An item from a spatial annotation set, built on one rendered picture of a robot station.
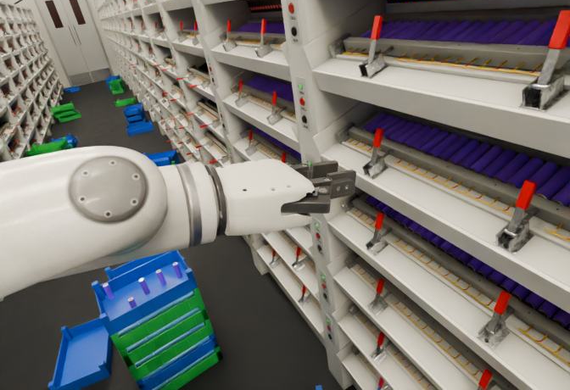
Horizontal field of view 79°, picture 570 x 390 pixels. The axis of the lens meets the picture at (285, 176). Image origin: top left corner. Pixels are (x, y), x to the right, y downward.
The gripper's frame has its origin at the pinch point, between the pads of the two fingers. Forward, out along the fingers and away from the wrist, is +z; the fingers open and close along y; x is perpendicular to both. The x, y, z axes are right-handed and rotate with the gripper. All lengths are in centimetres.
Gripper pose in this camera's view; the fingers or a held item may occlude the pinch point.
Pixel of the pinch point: (332, 179)
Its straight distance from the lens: 43.4
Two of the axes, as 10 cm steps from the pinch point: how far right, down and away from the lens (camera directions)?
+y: 4.7, 3.5, -8.1
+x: 0.4, -9.3, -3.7
